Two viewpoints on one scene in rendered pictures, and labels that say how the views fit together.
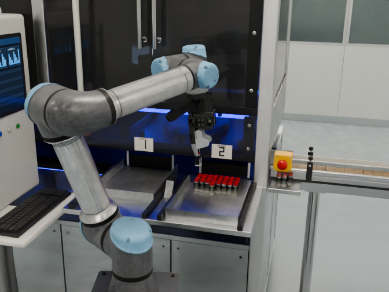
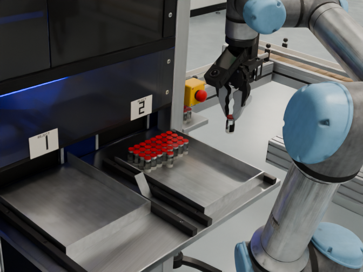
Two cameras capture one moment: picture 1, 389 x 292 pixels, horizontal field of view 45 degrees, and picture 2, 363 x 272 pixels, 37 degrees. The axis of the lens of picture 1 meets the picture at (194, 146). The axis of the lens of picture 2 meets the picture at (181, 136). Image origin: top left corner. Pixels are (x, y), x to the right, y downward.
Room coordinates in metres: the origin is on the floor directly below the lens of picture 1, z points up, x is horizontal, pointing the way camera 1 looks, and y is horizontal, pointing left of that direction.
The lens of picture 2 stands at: (1.07, 1.12, 1.69)
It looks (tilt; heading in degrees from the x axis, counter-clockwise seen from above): 28 degrees down; 297
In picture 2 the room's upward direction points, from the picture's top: 4 degrees clockwise
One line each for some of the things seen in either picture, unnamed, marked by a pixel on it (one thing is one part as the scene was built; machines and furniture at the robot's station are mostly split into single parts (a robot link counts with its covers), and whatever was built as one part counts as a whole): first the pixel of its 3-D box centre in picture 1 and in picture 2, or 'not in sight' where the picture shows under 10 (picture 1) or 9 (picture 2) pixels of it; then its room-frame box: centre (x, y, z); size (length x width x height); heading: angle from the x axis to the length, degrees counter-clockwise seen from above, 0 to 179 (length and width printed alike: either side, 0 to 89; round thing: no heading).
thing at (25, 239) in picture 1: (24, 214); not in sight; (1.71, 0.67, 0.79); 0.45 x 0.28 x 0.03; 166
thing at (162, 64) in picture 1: (173, 68); (267, 9); (1.44, 0.07, 1.42); 0.11 x 0.11 x 0.08; 42
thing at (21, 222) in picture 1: (31, 209); not in sight; (1.70, 0.64, 0.82); 0.40 x 0.14 x 0.02; 167
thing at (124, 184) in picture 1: (136, 178); (67, 198); (1.84, 0.24, 0.90); 0.34 x 0.26 x 0.04; 166
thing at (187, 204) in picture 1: (210, 197); (188, 169); (1.66, -0.07, 0.90); 0.34 x 0.26 x 0.04; 166
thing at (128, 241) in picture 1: (130, 244); (329, 259); (1.19, 0.18, 0.96); 0.13 x 0.12 x 0.14; 42
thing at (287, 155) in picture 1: (283, 160); (189, 91); (1.82, -0.36, 0.99); 0.08 x 0.07 x 0.07; 166
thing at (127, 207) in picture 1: (171, 195); (135, 193); (1.74, 0.09, 0.87); 0.70 x 0.48 x 0.02; 76
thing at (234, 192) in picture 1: (215, 187); (166, 155); (1.74, -0.09, 0.90); 0.18 x 0.02 x 0.05; 76
